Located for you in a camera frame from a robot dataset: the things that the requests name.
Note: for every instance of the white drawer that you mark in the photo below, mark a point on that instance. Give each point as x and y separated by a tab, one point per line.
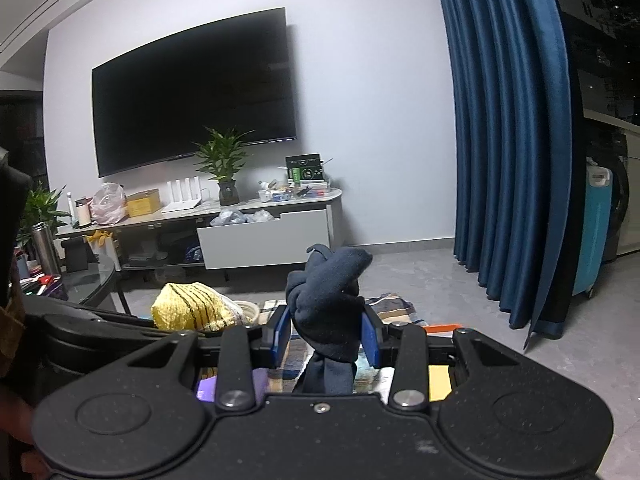
265	240

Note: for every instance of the yellow cardboard box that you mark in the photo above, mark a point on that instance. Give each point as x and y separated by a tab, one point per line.
143	203

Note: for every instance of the large leafy potted plant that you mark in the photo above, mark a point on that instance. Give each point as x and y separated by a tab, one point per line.
42	210

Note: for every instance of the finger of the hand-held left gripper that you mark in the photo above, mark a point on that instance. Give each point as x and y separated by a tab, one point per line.
100	319

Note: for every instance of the crumpled clear plastic bags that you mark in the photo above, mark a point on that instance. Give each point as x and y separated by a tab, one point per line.
235	217

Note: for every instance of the purple patterned tin box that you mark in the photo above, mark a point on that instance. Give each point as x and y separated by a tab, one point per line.
45	287

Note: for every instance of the beige round bin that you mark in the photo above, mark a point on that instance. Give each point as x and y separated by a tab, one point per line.
247	312

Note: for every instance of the potted plant in dark vase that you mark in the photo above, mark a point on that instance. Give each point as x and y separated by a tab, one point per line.
222	160

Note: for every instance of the dark washing machine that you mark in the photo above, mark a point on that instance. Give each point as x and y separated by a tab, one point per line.
617	210

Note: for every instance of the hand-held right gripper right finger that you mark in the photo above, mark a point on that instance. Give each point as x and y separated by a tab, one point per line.
372	335

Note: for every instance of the grey television stand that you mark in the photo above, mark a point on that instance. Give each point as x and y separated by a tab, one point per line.
175	222

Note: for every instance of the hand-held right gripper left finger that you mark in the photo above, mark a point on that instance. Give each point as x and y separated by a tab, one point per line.
280	335

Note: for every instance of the stainless steel bottle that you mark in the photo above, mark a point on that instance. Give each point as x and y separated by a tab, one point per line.
47	250

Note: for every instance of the white paper bag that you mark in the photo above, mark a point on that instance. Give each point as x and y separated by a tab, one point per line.
111	255

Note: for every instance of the blue curtain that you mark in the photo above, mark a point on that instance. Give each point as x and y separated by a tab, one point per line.
505	135

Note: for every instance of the tray of small clutter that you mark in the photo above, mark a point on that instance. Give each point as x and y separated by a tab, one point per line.
292	194

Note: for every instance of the blue suitcase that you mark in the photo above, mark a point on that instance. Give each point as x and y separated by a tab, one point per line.
592	230

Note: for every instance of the plaid blanket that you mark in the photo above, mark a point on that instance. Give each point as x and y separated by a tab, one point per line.
395	310

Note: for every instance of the black tablet stand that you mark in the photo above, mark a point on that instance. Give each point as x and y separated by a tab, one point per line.
80	255

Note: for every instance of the wall-mounted black television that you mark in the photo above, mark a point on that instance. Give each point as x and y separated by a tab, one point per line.
195	95

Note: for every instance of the yellow striped knit sock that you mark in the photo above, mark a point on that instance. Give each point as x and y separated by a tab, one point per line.
192	307

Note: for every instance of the green and black box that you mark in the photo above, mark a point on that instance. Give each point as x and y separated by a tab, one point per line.
306	169

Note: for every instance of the person's left hand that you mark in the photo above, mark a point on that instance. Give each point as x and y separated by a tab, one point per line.
15	435

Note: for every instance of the navy blue sock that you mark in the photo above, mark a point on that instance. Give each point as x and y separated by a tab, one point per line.
325	310

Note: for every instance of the purple tissue pack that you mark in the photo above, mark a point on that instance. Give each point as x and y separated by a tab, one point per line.
260	385

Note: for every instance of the white jar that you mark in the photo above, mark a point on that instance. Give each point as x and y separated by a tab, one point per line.
82	215

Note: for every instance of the black glass coffee table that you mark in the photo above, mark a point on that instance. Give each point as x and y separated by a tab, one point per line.
95	285

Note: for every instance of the white router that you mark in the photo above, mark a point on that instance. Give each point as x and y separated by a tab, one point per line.
182	200

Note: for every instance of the pink plastic bag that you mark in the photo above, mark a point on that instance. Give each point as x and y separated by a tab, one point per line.
107	207

